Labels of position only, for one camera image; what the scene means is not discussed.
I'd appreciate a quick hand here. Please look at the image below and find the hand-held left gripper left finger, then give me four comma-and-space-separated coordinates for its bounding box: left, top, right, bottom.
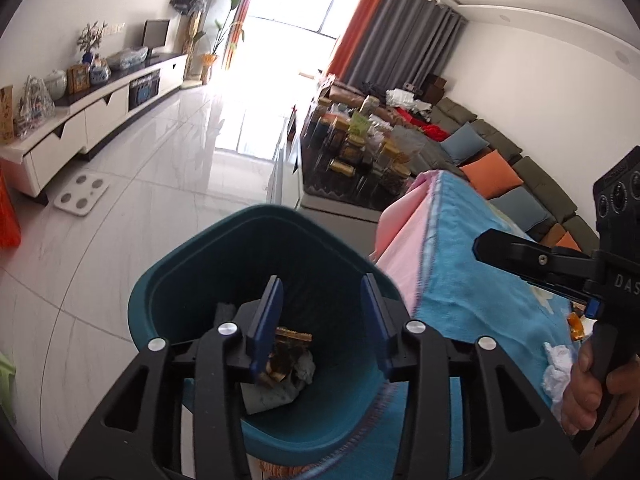
59, 276, 286, 480

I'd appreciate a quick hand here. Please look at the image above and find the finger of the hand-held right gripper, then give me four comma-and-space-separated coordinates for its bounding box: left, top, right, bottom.
520, 275, 593, 306
472, 228, 601, 283

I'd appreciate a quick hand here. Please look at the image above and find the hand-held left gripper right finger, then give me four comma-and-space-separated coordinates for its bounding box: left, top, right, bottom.
360, 273, 587, 480

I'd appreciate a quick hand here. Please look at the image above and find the gold wrapper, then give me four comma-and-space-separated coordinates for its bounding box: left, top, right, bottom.
260, 326, 313, 387

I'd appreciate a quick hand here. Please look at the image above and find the teal plastic trash bin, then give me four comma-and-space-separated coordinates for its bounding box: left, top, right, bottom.
129, 204, 416, 462

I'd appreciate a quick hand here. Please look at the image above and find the person's right hand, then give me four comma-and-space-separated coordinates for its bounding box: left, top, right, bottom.
560, 342, 640, 436

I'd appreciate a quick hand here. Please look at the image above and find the orange cushion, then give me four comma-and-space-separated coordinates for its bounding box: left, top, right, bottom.
460, 151, 523, 198
540, 222, 583, 253

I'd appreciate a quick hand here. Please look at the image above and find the large blue-grey cushion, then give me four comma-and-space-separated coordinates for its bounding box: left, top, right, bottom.
487, 189, 553, 233

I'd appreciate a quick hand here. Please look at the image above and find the crumpled white tissue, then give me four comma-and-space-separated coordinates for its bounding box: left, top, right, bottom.
542, 342, 576, 411
291, 350, 317, 386

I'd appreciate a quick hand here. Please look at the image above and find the blue floral printed blanket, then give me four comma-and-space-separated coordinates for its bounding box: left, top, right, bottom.
182, 170, 601, 480

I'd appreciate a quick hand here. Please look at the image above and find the grey crumpled paper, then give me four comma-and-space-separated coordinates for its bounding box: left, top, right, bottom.
243, 380, 297, 416

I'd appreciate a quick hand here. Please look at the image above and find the olive green sofa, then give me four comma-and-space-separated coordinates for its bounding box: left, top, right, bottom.
320, 77, 601, 251

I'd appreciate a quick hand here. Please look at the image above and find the small blue-grey cushion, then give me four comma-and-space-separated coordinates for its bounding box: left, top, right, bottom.
440, 124, 493, 163

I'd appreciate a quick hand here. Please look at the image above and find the dark coffee table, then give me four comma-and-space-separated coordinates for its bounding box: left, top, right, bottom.
295, 110, 416, 224

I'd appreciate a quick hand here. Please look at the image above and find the red cloth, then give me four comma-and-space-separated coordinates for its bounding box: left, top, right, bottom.
395, 107, 451, 141

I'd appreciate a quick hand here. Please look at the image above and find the coffee table with jars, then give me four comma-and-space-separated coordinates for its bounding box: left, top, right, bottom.
300, 95, 418, 201

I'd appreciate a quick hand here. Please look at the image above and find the brown box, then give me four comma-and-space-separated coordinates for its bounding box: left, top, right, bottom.
422, 74, 448, 106

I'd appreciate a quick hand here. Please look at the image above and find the pile of white clothes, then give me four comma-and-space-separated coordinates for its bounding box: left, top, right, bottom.
387, 89, 433, 116

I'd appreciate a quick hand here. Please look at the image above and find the white bathroom scale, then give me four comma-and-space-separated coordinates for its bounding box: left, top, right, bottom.
53, 176, 110, 218

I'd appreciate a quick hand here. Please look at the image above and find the grey curtain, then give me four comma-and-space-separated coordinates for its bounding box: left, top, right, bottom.
345, 0, 468, 93

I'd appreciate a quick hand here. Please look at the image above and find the light green object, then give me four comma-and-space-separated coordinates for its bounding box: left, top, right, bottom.
0, 350, 18, 411

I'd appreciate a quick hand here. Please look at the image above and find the blue printed box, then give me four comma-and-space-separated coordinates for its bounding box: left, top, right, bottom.
129, 74, 161, 108

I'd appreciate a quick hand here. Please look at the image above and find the tall green potted plant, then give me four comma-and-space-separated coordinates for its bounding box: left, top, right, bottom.
200, 0, 246, 86

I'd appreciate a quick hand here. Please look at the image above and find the white tv cabinet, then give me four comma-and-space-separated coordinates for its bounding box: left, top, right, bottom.
0, 52, 190, 198

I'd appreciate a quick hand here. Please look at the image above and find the orange curtain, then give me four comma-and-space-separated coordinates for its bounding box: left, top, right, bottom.
326, 0, 388, 81

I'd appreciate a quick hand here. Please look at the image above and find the red plastic object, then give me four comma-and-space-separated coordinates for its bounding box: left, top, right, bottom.
0, 167, 22, 250

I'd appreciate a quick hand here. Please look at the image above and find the plastic-covered dish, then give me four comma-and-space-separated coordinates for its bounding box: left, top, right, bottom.
107, 46, 151, 72

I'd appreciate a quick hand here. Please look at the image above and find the blue and white ceramic jar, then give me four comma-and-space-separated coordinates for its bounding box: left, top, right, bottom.
90, 57, 112, 85

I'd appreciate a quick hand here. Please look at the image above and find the bright window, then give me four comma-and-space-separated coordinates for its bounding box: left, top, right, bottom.
245, 0, 366, 76

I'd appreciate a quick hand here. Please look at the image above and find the black monitor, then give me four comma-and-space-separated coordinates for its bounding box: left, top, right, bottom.
142, 19, 172, 58

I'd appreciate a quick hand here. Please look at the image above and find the plastic-wrapped ornament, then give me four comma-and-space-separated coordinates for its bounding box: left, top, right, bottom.
15, 76, 55, 137

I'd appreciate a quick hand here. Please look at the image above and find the blue vase with branches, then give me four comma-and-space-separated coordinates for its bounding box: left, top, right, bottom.
76, 21, 108, 64

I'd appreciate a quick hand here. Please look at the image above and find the yellow wooden plaque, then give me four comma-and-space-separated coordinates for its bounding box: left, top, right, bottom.
0, 85, 16, 143

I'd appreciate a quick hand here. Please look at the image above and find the small picture frame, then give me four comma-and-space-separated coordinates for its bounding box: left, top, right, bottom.
67, 64, 91, 95

